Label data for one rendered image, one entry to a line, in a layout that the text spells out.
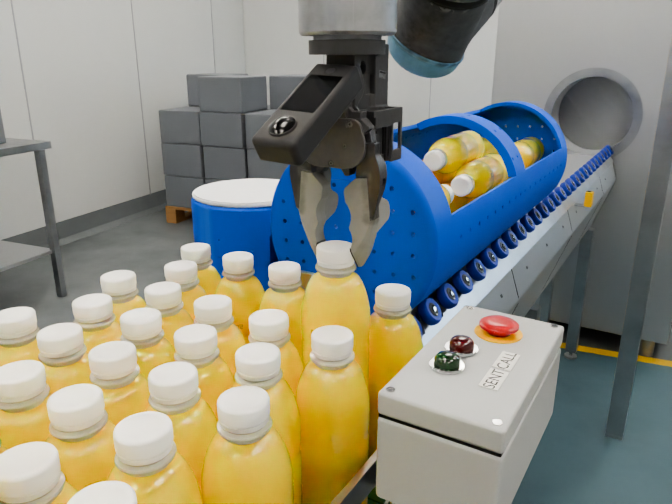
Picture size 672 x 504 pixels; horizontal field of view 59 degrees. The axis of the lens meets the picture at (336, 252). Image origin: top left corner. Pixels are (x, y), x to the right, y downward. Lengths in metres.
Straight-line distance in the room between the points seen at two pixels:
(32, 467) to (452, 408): 0.28
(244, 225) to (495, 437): 0.98
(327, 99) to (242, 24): 6.43
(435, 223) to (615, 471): 1.67
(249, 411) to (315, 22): 0.33
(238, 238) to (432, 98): 4.93
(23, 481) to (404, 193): 0.57
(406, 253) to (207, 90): 4.02
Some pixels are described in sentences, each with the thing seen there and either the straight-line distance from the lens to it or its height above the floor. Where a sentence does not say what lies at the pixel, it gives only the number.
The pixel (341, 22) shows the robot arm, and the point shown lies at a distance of 0.54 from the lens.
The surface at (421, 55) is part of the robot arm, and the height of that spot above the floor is 1.35.
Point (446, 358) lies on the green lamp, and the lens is 0.50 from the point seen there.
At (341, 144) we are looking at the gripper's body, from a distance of 0.55.
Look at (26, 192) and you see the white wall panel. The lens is 4.73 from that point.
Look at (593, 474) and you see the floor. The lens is 2.31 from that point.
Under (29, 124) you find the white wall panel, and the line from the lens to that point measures 4.74.
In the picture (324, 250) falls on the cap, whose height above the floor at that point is 1.17.
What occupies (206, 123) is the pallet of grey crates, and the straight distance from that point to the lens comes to 4.80.
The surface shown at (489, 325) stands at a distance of 0.57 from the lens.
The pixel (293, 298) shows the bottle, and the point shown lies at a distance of 0.71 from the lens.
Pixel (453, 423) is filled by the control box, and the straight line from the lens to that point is 0.46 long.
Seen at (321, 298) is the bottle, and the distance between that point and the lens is 0.58.
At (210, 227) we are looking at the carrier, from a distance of 1.38.
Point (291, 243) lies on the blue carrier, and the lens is 0.93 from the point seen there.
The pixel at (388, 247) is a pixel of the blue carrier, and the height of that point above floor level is 1.09.
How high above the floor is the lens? 1.35
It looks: 18 degrees down
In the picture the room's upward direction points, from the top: straight up
